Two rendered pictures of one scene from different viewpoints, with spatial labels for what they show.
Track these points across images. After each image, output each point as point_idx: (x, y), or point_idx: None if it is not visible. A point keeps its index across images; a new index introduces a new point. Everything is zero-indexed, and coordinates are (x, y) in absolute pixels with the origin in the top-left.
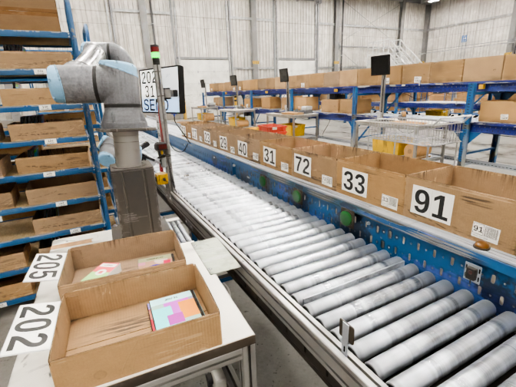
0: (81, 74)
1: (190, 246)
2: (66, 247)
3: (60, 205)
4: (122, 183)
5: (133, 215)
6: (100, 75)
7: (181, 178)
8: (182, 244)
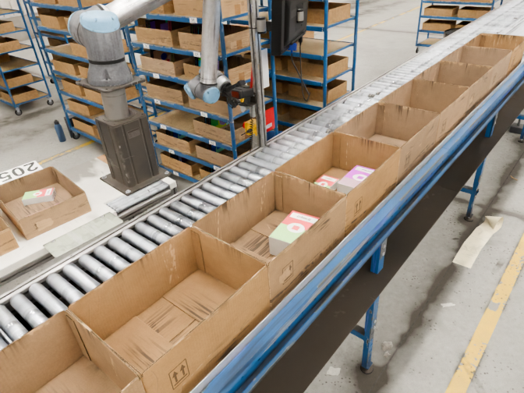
0: (74, 26)
1: (100, 214)
2: (100, 161)
3: (203, 115)
4: (100, 130)
5: (111, 161)
6: (79, 29)
7: (314, 132)
8: (106, 208)
